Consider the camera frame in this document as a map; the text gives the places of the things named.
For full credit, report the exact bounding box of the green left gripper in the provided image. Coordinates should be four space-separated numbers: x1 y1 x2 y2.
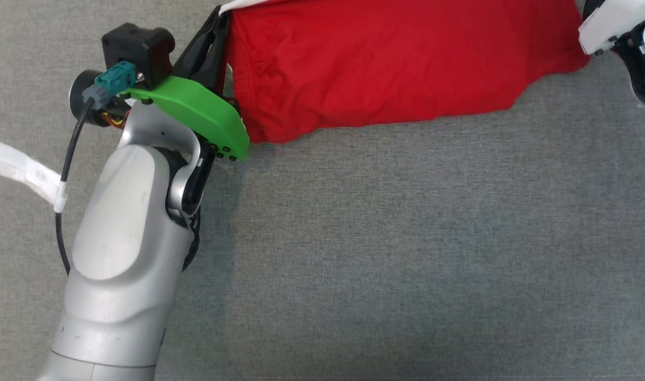
68 5 251 162

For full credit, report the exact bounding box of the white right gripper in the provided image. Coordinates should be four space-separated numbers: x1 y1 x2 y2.
578 0 645 106

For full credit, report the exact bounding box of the red and white shirt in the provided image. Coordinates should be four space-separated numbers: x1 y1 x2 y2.
218 0 591 145

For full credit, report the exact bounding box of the left camera cable teal plug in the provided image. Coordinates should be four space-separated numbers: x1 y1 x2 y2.
55 60 143 277

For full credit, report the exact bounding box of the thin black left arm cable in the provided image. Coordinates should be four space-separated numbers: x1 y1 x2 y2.
181 209 202 273

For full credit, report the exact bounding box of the white cable sleeve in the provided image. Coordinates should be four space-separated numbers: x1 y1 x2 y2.
0 136 70 213

